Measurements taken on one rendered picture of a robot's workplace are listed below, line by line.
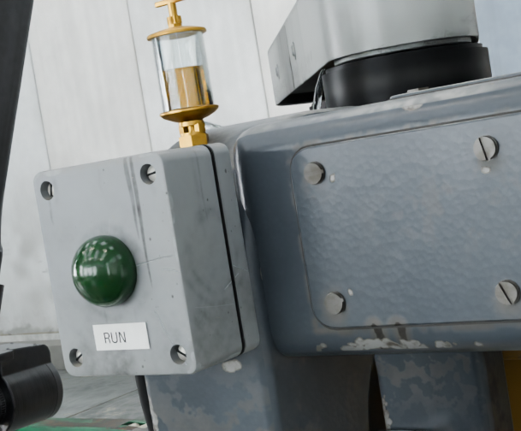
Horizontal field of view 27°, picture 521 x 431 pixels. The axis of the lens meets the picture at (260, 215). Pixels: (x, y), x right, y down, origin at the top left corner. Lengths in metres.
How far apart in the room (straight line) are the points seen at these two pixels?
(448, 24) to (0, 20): 0.46
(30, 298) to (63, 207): 7.95
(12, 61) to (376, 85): 0.44
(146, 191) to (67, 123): 7.44
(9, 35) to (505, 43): 4.68
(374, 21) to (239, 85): 6.30
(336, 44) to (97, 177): 0.18
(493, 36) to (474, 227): 5.11
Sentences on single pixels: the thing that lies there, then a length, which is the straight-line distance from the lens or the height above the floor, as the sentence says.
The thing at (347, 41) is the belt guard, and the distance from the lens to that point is 0.56.
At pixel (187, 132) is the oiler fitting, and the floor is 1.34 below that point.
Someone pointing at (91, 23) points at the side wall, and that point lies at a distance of 7.66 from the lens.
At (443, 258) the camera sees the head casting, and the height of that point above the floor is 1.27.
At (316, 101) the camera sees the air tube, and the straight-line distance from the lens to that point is 0.77.
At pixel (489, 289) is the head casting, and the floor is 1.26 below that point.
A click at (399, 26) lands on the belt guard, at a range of 0.55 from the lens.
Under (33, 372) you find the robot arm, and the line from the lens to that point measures 0.93.
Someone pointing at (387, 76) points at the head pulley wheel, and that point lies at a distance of 0.55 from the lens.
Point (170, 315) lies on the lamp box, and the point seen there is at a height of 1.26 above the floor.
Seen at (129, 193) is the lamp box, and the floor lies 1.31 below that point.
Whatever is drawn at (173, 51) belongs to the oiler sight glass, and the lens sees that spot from 0.51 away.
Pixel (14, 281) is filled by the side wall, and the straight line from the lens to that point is 8.50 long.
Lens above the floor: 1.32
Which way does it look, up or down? 3 degrees down
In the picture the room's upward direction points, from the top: 9 degrees counter-clockwise
